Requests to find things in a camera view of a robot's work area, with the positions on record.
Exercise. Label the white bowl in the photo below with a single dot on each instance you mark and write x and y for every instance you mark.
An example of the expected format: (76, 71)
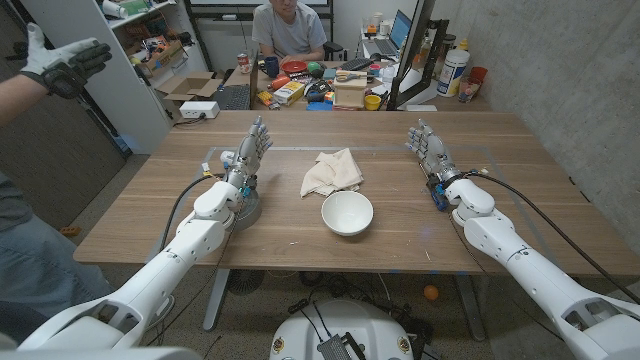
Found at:
(347, 212)

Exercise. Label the seated person grey t-shirt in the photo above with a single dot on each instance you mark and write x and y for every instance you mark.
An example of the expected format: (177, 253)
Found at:
(287, 32)

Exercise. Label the orange brick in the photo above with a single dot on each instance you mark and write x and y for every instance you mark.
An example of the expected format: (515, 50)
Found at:
(70, 231)

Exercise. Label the red cup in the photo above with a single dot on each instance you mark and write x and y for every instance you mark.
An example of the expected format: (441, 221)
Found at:
(479, 73)

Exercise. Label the black keyboard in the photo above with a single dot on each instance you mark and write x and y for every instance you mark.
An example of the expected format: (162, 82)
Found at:
(356, 64)
(234, 97)

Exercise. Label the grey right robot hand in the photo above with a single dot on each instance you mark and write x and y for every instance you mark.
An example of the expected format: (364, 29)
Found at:
(434, 150)

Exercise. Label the open laptop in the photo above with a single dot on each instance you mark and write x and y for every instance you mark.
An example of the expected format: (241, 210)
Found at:
(395, 35)

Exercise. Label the green ball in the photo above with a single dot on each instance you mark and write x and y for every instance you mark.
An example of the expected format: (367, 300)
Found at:
(313, 66)

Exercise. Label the grey tape roll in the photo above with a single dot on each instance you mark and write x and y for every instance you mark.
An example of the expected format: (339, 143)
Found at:
(252, 209)

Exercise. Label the clear glass cup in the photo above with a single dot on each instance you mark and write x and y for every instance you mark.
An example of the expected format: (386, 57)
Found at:
(469, 91)

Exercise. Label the orange bottle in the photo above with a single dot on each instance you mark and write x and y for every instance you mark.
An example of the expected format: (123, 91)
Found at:
(280, 82)

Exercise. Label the wooden box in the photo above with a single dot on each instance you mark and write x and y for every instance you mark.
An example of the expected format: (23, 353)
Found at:
(350, 95)

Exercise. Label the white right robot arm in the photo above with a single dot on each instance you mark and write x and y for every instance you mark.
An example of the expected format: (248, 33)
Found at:
(525, 270)

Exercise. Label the black computer monitor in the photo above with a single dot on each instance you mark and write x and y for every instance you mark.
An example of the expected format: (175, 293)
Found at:
(412, 47)

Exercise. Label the yellow white carton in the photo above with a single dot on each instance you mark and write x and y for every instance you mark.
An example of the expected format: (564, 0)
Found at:
(290, 93)

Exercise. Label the open cardboard box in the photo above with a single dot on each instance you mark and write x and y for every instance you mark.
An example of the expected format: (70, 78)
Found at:
(190, 86)

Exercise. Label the white shelf unit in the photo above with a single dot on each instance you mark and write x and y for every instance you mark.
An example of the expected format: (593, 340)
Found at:
(115, 85)

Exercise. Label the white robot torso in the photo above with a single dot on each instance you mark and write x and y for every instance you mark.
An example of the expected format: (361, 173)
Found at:
(345, 320)

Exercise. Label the blue flat box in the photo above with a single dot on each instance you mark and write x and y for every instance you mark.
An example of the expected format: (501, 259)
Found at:
(319, 106)

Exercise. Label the operator hand in tracking glove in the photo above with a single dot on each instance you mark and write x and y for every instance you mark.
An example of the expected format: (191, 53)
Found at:
(55, 62)

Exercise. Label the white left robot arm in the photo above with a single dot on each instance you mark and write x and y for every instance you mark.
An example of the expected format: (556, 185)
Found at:
(170, 260)

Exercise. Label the yellow cup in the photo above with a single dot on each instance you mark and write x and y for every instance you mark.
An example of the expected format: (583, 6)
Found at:
(372, 102)

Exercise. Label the standing operator in jeans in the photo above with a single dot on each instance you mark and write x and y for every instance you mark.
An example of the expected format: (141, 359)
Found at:
(35, 260)

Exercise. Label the white wipes canister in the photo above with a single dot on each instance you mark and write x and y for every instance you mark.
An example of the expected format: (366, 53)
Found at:
(452, 72)

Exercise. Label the grey table leg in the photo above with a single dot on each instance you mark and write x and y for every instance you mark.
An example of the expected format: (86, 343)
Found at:
(216, 300)
(470, 305)

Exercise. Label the beige cloth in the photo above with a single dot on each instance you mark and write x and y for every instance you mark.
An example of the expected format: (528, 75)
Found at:
(332, 172)

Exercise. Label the orange ball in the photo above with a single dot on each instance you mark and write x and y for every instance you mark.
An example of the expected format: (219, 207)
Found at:
(431, 292)

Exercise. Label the red bowl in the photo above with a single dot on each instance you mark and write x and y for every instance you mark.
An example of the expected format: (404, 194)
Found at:
(294, 66)

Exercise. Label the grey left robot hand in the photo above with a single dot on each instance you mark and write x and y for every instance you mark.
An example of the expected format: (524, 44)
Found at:
(250, 155)

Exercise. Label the operator bare forearm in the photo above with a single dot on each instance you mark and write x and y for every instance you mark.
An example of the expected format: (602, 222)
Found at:
(17, 97)

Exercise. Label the black floor fan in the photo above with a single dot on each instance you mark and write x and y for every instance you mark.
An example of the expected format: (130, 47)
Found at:
(246, 281)

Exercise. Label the white grey sneaker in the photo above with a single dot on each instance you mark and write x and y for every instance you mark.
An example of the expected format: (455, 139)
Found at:
(167, 305)

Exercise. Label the white power box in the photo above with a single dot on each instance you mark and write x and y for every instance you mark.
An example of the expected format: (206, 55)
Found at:
(199, 109)

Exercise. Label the navy blue mug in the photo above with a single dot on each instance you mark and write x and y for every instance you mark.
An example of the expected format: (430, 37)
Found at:
(271, 66)

